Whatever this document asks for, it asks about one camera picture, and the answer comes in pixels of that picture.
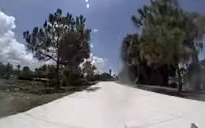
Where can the pale concrete path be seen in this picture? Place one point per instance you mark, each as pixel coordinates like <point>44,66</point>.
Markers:
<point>110,106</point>

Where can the tall dark pine tree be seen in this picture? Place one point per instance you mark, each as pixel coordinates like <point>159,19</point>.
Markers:
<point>61,43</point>

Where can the group of green trees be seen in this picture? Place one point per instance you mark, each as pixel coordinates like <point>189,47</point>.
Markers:
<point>163,43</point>

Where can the dry grass ground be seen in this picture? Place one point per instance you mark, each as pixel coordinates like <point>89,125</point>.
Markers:
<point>20,96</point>

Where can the distant tree line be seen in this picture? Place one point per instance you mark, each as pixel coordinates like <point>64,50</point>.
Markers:
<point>10,70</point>

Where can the robot's own part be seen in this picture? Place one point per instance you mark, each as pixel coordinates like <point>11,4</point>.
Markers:
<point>193,125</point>

